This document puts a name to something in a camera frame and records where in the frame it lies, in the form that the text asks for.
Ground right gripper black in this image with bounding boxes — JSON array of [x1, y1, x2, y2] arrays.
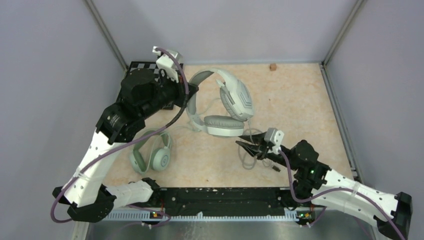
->
[[235, 131, 300, 171]]

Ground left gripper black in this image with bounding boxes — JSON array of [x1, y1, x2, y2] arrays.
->
[[140, 67, 199, 119]]

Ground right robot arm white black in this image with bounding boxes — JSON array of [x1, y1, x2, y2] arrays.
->
[[236, 128, 413, 240]]

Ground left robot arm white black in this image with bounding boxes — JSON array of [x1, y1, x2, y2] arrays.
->
[[52, 68, 199, 223]]

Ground mint green headphones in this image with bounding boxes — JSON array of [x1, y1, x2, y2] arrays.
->
[[128, 128, 173, 175]]

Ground small wooden cube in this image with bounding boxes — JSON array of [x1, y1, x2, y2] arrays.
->
[[269, 63, 277, 72]]

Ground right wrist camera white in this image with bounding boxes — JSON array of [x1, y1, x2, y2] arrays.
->
[[264, 127, 285, 154]]

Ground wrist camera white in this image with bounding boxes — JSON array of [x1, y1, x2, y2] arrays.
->
[[264, 127, 285, 154], [152, 46, 183, 82]]

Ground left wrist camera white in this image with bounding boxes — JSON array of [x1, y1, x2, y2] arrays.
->
[[152, 46, 183, 82]]

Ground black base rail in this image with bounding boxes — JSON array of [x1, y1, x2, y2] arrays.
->
[[150, 187, 312, 217]]

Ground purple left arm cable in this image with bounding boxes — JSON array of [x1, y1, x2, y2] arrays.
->
[[49, 47, 190, 229]]

